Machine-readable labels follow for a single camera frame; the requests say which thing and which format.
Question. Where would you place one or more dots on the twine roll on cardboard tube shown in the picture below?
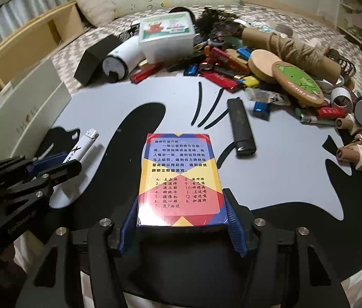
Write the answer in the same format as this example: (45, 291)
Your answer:
(290, 49)

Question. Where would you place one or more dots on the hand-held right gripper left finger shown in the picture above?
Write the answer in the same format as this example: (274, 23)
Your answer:
(129, 227)

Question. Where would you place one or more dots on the pile of colourful lighters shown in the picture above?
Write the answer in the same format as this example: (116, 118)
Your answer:
(222, 67)

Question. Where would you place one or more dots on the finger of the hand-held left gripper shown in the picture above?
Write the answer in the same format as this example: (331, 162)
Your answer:
(62, 173)
(46, 163)

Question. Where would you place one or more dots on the white tape roll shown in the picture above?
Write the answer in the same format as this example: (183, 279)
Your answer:
(341, 99)

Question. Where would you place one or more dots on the black lighter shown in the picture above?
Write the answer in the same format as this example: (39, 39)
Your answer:
(241, 128)

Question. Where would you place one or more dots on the fluffy pink pillow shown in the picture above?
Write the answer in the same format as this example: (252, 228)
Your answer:
(97, 8)

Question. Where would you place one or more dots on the white lighter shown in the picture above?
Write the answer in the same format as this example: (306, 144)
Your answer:
(83, 147)

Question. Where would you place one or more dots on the dark scrunchie bundle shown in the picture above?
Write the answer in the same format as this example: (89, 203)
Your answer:
(219, 22)

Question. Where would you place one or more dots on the white tumbler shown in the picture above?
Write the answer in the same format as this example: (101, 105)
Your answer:
(123, 57)

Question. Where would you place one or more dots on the white storage box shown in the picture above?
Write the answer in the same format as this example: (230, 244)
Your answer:
(30, 109)

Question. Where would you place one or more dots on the black cardboard box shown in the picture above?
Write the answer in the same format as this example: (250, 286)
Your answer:
(94, 57)

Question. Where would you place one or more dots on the colourful card box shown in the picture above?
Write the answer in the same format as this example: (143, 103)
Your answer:
(181, 176)

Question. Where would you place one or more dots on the cork coaster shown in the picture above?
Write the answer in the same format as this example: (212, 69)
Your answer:
(264, 64)

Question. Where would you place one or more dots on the wooden bedside shelf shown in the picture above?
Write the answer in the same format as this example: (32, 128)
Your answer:
(17, 51)

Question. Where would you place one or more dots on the green printed coaster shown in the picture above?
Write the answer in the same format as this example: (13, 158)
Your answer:
(298, 83)

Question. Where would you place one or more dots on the white curtain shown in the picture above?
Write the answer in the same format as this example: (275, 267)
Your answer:
(14, 12)

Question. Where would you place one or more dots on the group of small wooden stamps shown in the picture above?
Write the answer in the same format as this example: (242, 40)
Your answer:
(354, 154)

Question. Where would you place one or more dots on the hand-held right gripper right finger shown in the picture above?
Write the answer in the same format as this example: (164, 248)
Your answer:
(237, 231)

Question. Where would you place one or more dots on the black pouch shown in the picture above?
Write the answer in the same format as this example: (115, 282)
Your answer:
(181, 12)

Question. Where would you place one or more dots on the small blue lighter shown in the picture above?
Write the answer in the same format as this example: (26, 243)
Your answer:
(261, 109)

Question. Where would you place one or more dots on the checkered blanket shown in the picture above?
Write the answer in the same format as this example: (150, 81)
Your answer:
(68, 54)

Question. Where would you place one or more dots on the clear plastic container green label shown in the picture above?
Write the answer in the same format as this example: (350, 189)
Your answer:
(164, 35)

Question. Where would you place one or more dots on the grey and black cat mat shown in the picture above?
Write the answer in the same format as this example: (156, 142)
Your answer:
(168, 109)

